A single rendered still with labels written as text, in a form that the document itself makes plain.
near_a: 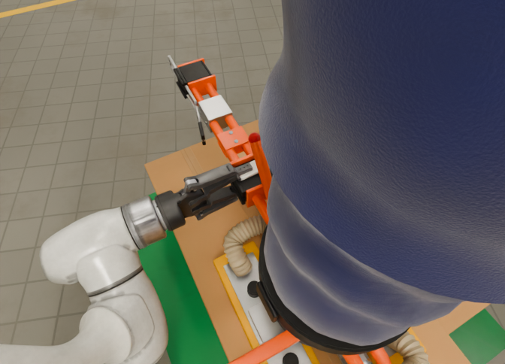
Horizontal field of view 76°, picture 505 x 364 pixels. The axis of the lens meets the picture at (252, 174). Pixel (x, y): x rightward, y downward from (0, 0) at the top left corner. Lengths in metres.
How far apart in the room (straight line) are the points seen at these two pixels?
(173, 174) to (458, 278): 1.41
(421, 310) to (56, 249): 0.54
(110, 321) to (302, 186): 0.49
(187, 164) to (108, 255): 0.98
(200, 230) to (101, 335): 0.30
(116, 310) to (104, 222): 0.15
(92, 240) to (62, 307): 1.44
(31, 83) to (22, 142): 0.66
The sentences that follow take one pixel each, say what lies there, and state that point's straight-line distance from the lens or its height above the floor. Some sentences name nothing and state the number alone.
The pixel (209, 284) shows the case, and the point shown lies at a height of 1.07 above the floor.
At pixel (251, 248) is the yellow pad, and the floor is 1.09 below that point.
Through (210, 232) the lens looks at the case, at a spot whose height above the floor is 1.07.
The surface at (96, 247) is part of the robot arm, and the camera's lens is 0.63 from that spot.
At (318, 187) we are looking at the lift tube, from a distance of 0.17.
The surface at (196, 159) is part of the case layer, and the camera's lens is 1.56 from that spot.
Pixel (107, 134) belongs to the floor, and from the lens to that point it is 2.59.
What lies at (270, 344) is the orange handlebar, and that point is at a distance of 0.56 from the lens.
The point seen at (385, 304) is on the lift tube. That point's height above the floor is 1.50.
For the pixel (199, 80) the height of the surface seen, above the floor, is 1.23.
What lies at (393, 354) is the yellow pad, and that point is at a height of 1.09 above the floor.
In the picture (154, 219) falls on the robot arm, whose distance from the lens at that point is 0.62.
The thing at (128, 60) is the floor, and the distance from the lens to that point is 3.21.
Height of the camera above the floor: 1.76
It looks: 55 degrees down
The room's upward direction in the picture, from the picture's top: straight up
